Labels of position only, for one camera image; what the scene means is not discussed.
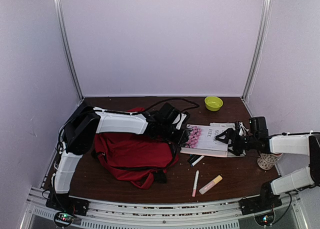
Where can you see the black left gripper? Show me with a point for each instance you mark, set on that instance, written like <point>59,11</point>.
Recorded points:
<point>179,141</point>

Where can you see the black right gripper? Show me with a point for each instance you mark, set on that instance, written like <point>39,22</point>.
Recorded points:
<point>230,132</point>

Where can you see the white grey barcode book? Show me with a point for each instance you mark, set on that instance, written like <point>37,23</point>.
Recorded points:
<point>225,126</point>

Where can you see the white book pink flowers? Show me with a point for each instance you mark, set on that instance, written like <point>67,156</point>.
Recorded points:
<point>201,141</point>

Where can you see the purple capped white marker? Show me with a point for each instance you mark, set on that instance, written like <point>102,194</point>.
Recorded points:
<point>196,160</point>

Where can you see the red student backpack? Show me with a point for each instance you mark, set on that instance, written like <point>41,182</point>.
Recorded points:
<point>138,159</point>

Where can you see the black pink highlighter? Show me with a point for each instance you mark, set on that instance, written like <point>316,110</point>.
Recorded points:
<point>193,158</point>

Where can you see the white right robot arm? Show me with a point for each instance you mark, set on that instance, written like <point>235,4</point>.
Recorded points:
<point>307,144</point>

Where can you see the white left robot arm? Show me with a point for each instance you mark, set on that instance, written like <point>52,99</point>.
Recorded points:
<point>76,136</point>

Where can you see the pastel yellow pink highlighter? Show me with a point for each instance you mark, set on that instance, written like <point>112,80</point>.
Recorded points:
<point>210,184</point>

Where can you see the patterned mug orange inside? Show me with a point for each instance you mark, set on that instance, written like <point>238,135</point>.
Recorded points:
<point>267,161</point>

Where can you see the yellow green plastic bowl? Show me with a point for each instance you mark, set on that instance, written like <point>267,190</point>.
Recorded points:
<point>213,103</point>

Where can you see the pink capped white marker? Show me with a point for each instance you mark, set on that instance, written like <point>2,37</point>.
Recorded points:
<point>195,183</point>

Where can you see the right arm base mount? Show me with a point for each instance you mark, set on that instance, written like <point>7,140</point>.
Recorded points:
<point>263,202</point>

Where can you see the aluminium front rail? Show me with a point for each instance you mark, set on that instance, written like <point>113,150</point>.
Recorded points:
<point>221,214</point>

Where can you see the right aluminium corner post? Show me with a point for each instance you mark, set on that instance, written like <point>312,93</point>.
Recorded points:
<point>261,36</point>

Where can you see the aluminium corner post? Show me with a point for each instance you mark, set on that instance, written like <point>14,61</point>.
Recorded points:
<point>261,36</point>
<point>66,48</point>

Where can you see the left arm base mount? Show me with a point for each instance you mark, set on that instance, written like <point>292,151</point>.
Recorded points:
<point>65,203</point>

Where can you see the left aluminium corner post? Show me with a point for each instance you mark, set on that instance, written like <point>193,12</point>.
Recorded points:
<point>66,48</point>

